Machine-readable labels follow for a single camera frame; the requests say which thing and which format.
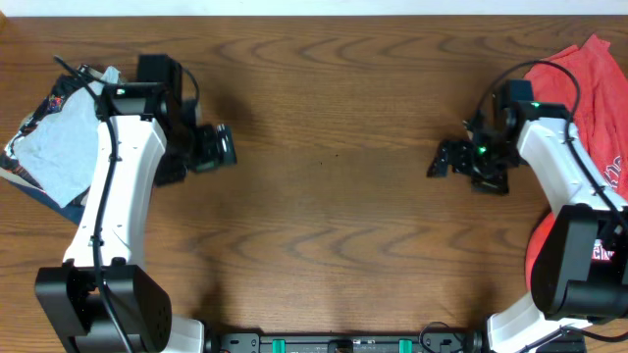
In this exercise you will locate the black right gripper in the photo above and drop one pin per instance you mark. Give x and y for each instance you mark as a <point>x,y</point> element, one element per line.
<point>498,184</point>

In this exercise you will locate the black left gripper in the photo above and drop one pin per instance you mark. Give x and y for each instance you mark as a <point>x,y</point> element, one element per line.
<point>213,156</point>

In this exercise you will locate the light blue t-shirt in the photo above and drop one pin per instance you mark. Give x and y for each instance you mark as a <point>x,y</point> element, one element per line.
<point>61,153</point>

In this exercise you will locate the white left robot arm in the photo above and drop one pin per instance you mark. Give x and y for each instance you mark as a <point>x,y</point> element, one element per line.
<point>101,299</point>

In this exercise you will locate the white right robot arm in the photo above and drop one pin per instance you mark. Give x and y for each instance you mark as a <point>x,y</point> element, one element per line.
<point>579,278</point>

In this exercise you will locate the red printed t-shirt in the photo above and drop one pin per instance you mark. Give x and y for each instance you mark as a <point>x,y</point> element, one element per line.
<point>601,117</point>

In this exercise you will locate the navy folded garment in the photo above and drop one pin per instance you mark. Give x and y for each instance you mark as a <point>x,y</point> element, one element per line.
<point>72,213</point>

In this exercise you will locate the black printed folded shirt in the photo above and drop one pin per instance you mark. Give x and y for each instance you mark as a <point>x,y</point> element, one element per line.
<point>11,170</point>

